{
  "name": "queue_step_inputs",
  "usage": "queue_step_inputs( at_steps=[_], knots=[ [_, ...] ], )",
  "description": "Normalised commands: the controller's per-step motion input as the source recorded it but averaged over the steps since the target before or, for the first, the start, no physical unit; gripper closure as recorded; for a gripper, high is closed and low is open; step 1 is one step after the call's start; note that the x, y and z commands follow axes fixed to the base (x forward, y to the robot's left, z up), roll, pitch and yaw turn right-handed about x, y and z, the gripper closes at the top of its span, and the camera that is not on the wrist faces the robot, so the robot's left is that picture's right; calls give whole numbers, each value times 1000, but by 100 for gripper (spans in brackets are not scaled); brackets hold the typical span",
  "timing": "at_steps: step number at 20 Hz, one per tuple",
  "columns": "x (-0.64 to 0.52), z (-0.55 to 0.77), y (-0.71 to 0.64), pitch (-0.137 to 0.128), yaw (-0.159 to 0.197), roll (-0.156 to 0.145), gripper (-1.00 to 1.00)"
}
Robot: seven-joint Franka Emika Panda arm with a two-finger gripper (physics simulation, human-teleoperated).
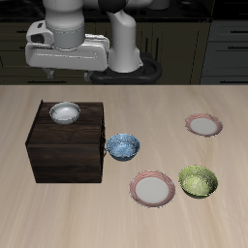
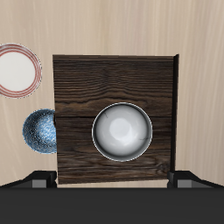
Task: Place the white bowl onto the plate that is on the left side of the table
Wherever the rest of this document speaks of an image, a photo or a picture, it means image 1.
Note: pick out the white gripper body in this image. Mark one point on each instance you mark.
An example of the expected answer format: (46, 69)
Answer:
(66, 57)

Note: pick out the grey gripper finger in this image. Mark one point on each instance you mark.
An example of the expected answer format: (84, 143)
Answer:
(87, 76)
(50, 74)

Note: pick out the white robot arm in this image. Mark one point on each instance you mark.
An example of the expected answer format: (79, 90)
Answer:
(124, 38)

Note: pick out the white bowl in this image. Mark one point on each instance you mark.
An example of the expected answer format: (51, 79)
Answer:
(65, 113)

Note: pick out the blue speckled bowl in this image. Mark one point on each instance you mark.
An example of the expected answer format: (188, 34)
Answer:
(122, 147)

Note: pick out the red-rimmed white plate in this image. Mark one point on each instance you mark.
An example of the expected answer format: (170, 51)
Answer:
(203, 125)
(152, 189)

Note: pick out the green speckled bowl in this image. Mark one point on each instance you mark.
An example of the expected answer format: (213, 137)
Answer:
(198, 181)

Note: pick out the dark wooden cabinet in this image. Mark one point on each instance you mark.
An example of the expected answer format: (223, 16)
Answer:
(66, 142)

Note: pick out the dark kitchen cupboards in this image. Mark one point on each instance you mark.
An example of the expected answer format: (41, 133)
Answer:
(180, 45)

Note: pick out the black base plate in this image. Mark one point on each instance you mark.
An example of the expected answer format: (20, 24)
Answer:
(148, 72)

